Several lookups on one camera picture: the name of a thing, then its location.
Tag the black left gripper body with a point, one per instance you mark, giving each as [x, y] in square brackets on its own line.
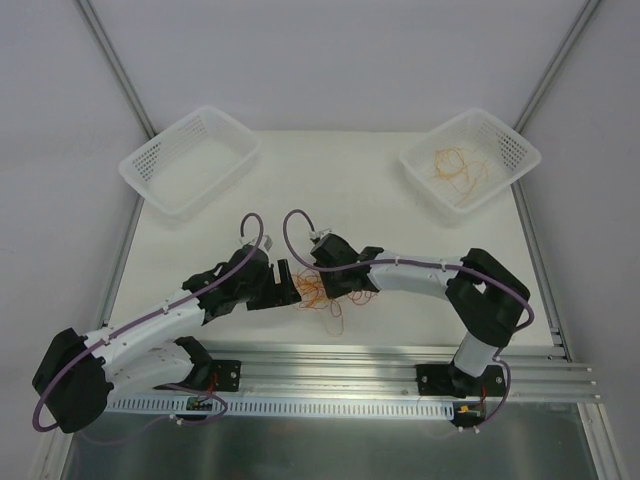
[273, 286]

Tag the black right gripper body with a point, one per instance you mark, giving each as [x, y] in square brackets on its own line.
[329, 282]

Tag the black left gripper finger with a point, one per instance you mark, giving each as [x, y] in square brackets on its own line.
[285, 276]
[286, 295]

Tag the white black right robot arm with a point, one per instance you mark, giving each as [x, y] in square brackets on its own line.
[490, 301]

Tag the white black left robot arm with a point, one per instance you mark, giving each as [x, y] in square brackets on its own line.
[81, 375]

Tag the white plastic basket left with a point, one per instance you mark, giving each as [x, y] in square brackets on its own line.
[191, 163]

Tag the white plastic basket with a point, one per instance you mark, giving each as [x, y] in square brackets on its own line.
[464, 166]
[191, 163]

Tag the white plastic basket right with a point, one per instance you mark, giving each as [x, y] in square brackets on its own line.
[464, 166]

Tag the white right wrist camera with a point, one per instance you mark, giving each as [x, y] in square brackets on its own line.
[320, 234]

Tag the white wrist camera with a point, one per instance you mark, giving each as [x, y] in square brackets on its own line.
[320, 234]
[266, 243]

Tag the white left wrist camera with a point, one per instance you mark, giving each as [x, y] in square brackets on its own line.
[266, 243]

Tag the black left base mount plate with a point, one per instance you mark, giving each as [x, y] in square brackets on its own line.
[225, 374]

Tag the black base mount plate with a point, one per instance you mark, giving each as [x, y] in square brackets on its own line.
[440, 379]
[225, 374]

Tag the white slotted cable duct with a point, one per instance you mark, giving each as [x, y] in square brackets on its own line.
[404, 409]

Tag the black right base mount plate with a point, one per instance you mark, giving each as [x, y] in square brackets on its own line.
[440, 379]

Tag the aluminium table frame rail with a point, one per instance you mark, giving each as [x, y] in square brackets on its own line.
[539, 374]

